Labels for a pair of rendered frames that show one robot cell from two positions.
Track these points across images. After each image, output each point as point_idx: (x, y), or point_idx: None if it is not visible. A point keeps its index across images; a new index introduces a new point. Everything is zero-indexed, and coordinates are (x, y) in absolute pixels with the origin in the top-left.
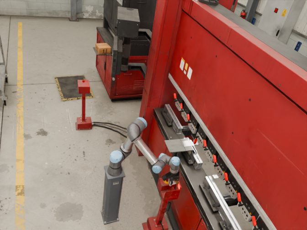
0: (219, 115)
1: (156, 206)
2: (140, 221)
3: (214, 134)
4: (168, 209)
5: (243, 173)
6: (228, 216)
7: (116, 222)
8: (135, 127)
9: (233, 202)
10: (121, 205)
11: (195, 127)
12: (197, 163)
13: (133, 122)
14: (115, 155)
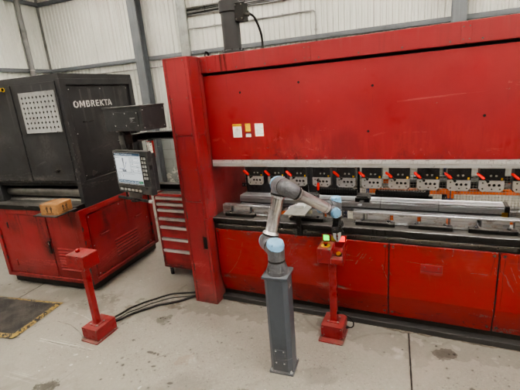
0: (337, 132)
1: (303, 319)
2: (314, 341)
3: (341, 156)
4: None
5: (405, 152)
6: (410, 213)
7: (299, 363)
8: (289, 179)
9: None
10: None
11: (305, 176)
12: None
13: (278, 180)
14: (275, 242)
